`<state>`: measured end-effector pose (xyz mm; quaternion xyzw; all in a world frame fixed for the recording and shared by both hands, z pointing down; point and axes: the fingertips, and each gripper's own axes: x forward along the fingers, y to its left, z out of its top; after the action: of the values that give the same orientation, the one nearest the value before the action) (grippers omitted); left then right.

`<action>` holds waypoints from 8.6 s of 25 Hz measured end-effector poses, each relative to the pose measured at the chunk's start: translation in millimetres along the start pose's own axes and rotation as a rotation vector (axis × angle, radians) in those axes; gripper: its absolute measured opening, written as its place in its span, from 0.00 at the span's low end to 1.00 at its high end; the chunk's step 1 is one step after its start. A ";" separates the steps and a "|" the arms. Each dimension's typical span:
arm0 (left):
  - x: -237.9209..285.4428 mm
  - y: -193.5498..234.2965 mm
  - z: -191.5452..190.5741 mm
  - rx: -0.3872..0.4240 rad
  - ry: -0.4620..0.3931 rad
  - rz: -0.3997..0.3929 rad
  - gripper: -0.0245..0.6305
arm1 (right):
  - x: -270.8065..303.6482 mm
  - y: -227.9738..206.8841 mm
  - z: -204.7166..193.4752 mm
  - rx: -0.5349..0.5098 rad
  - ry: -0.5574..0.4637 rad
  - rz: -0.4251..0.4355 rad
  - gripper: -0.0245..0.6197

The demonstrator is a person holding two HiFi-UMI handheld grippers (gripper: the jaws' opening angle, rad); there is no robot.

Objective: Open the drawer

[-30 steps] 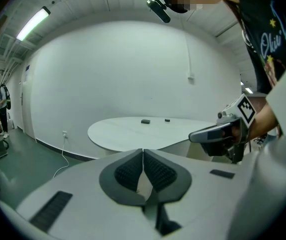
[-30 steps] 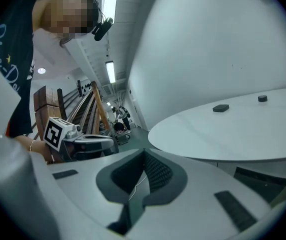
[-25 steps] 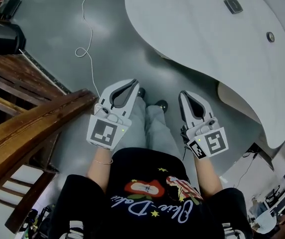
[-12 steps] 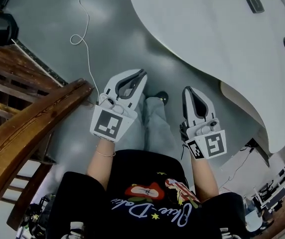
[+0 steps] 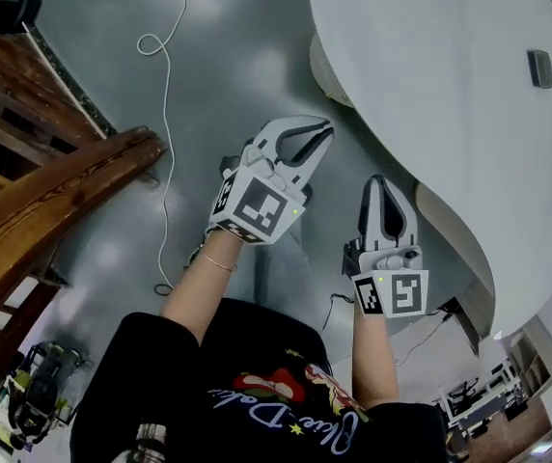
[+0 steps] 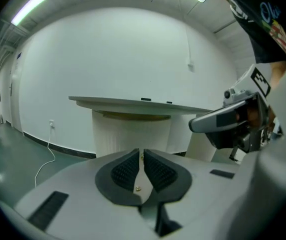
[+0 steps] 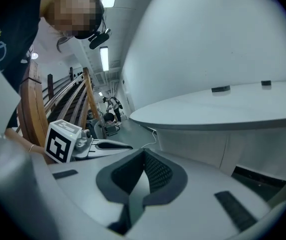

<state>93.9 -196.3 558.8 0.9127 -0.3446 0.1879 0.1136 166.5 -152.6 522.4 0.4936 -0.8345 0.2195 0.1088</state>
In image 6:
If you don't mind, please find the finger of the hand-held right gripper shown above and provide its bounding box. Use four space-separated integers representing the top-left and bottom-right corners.
188 99 249 135

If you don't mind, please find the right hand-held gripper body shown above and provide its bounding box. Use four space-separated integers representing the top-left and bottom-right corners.
204 63 272 160

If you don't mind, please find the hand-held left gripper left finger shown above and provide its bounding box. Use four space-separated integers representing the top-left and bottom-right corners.
13 147 159 239

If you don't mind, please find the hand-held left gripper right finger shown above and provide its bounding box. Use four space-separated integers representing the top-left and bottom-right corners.
142 148 245 237

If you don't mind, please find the white ribbed counter table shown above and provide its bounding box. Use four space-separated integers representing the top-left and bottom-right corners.
68 95 219 200

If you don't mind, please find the person's right forearm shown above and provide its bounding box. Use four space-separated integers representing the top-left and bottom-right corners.
267 59 286 92

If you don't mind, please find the person's right hand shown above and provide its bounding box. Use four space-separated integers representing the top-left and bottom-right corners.
234 103 258 129

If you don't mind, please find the person's black printed shirt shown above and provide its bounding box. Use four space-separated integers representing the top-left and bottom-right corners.
215 0 286 64

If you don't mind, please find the white door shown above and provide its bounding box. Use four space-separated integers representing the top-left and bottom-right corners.
9 66 25 132

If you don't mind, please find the white floor cable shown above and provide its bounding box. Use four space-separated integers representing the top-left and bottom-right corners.
34 127 57 188

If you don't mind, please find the white wall conduit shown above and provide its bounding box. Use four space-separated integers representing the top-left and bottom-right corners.
184 28 193 65

